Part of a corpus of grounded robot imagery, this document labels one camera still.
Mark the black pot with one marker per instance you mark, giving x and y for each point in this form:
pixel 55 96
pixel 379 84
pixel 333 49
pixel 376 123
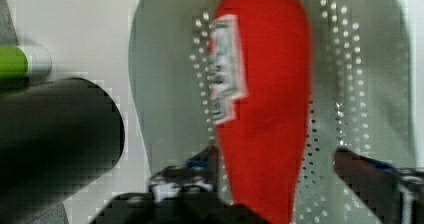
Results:
pixel 56 138

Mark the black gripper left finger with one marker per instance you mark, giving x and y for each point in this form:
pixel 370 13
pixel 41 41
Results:
pixel 184 194

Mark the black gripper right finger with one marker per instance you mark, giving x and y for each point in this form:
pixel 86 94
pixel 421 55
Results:
pixel 394 195

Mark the red plush ketchup bottle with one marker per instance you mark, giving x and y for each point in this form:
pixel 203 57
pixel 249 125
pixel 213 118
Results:
pixel 263 145

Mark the green perforated strainer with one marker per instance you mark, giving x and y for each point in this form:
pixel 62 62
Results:
pixel 186 71

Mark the green ball toy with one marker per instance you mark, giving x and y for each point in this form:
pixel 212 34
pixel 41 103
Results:
pixel 24 61

